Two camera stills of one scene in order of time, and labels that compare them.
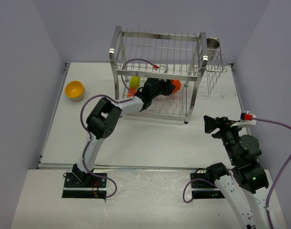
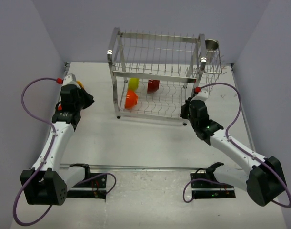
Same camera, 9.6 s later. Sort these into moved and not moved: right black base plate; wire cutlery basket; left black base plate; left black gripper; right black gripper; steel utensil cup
Moved: left black gripper; right black gripper
Not moved: left black base plate; right black base plate; wire cutlery basket; steel utensil cup
